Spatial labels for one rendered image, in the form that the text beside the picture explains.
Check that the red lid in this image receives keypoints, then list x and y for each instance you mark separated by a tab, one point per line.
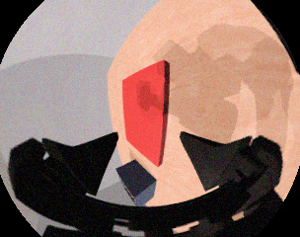
145	100

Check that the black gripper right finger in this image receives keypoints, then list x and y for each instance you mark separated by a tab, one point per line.
210	159

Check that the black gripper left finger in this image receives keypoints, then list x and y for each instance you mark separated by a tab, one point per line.
88	162

